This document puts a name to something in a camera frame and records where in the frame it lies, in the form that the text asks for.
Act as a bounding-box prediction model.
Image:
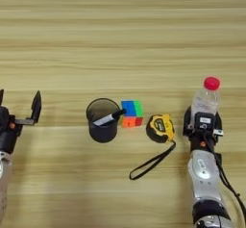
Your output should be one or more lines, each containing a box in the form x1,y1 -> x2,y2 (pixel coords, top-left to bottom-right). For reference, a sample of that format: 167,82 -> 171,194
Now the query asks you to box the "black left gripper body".
0,106 -> 36,154

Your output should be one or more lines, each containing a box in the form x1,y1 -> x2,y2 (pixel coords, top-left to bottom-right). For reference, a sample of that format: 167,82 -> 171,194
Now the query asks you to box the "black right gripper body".
188,129 -> 224,153

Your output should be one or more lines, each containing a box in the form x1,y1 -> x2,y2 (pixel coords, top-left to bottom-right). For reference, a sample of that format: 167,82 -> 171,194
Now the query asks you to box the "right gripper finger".
183,106 -> 196,136
214,111 -> 224,131

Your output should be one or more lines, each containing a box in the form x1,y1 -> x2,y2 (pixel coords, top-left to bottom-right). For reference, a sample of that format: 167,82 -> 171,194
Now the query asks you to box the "clear bottle with red cap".
190,76 -> 222,121

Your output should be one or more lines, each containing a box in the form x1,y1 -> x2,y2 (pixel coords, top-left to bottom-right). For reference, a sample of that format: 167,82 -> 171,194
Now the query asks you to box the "yellow tape measure with strap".
129,114 -> 177,181

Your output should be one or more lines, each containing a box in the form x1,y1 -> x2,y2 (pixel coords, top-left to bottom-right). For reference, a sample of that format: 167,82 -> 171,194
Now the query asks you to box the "black mesh pen cup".
86,97 -> 122,143

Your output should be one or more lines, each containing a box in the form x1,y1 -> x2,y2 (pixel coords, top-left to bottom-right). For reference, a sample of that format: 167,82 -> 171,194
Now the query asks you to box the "white marker with black cap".
92,109 -> 128,127

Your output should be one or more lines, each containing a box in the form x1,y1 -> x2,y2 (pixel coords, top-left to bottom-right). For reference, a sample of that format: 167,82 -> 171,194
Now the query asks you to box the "right gripper labelled black box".
194,112 -> 216,131

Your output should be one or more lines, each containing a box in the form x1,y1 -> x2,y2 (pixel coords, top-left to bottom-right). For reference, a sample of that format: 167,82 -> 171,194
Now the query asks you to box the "multicoloured puzzle cube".
120,100 -> 144,129

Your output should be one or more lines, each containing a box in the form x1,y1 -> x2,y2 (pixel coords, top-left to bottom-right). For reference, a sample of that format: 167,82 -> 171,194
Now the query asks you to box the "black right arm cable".
203,132 -> 246,221

